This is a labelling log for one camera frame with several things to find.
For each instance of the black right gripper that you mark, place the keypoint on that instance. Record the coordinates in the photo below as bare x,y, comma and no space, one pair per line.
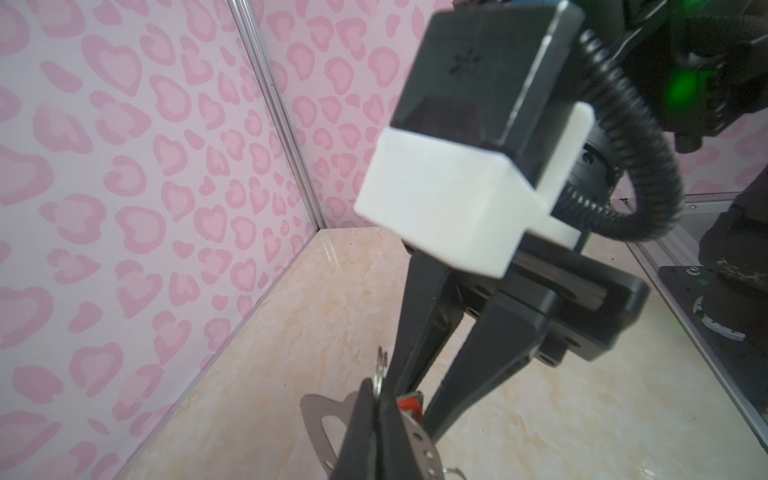
550,301

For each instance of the red tagged key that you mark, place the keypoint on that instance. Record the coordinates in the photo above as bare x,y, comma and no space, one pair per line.
411,404

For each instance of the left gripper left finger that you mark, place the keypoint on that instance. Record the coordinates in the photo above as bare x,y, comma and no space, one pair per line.
357,459

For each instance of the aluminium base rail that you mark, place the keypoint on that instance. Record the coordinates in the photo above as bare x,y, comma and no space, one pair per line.
672,265

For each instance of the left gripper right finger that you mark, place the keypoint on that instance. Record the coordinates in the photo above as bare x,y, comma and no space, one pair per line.
395,457

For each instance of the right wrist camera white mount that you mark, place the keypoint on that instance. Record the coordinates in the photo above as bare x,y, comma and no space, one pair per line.
485,134

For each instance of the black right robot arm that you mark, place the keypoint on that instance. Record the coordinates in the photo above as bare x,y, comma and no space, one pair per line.
673,85

